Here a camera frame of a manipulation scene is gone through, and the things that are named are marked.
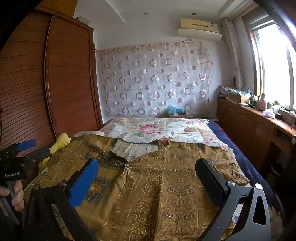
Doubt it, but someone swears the white box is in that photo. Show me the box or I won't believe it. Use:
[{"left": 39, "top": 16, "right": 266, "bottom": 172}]
[{"left": 74, "top": 16, "right": 90, "bottom": 25}]

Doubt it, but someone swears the floral window curtain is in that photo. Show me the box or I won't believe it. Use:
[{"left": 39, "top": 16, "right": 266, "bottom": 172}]
[{"left": 221, "top": 18, "right": 245, "bottom": 90}]

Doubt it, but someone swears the pile of folded cloth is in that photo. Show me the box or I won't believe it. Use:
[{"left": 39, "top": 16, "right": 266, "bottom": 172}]
[{"left": 218, "top": 85, "right": 232, "bottom": 99}]

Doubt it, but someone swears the wooden wardrobe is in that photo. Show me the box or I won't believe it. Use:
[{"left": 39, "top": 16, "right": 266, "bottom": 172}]
[{"left": 0, "top": 6, "right": 103, "bottom": 186}]

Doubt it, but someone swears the floral quilt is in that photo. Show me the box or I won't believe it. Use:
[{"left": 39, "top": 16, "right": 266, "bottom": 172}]
[{"left": 102, "top": 117, "right": 234, "bottom": 160}]

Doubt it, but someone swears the wall air conditioner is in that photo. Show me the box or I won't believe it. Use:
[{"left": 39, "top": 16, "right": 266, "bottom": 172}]
[{"left": 178, "top": 18, "right": 223, "bottom": 42}]

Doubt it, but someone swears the yellow cloth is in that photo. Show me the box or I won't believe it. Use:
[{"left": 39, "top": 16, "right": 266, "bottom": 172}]
[{"left": 38, "top": 133, "right": 72, "bottom": 171}]

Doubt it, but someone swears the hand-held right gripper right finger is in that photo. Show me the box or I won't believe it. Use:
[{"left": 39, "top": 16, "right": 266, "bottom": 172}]
[{"left": 195, "top": 158, "right": 272, "bottom": 241}]

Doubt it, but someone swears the circle patterned sheer curtain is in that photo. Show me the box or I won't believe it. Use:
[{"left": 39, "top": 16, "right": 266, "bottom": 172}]
[{"left": 95, "top": 40, "right": 214, "bottom": 118}]

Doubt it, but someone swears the blue floral white blanket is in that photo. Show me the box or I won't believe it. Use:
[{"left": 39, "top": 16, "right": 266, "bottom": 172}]
[{"left": 231, "top": 204, "right": 242, "bottom": 225}]

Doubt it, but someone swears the box with blue bag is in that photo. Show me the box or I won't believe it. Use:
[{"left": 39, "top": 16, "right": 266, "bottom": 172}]
[{"left": 168, "top": 105, "right": 187, "bottom": 118}]

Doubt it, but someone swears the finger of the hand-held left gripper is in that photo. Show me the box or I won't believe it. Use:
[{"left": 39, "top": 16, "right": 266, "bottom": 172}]
[
  {"left": 25, "top": 147, "right": 51, "bottom": 163},
  {"left": 16, "top": 138, "right": 37, "bottom": 151}
]

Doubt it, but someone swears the cardboard box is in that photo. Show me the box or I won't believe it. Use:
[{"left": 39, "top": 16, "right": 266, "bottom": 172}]
[{"left": 228, "top": 91, "right": 251, "bottom": 104}]

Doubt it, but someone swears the pink bottle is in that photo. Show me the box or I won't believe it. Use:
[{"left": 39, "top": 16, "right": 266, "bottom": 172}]
[{"left": 258, "top": 93, "right": 266, "bottom": 111}]

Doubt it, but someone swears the wooden cabinet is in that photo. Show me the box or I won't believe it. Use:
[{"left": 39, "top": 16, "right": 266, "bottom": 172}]
[{"left": 217, "top": 97, "right": 296, "bottom": 186}]

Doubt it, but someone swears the person's left hand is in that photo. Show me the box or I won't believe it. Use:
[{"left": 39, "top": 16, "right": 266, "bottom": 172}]
[{"left": 0, "top": 179, "right": 25, "bottom": 212}]

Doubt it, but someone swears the window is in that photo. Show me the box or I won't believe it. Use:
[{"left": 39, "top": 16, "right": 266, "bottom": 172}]
[{"left": 245, "top": 9, "right": 296, "bottom": 112}]

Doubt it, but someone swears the waste bin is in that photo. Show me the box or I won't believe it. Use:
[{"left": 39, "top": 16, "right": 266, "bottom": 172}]
[{"left": 270, "top": 163, "right": 283, "bottom": 182}]

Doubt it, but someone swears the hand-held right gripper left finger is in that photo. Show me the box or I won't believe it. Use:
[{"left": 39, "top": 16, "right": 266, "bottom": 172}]
[{"left": 23, "top": 158, "right": 99, "bottom": 241}]

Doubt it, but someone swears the navy blue blanket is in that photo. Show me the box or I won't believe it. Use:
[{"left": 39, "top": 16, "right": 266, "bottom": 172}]
[{"left": 207, "top": 119, "right": 282, "bottom": 216}]

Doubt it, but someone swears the gold patterned garment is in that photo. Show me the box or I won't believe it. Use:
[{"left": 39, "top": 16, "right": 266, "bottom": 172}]
[{"left": 23, "top": 134, "right": 250, "bottom": 241}]

